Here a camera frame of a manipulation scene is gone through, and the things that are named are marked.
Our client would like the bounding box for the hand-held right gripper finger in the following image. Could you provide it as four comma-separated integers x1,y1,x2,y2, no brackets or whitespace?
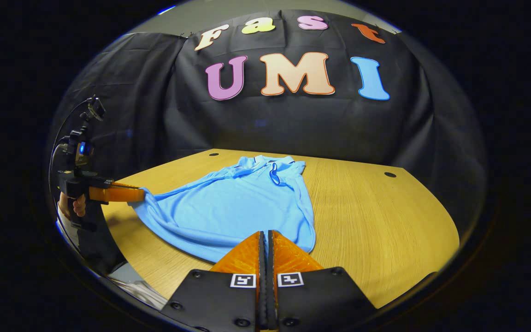
267,230,377,332
161,231,265,332

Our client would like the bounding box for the light blue polo T-shirt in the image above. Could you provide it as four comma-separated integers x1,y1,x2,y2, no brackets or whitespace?
129,155,317,264

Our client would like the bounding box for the black backdrop cloth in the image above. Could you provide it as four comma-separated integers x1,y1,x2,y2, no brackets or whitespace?
47,9,486,231

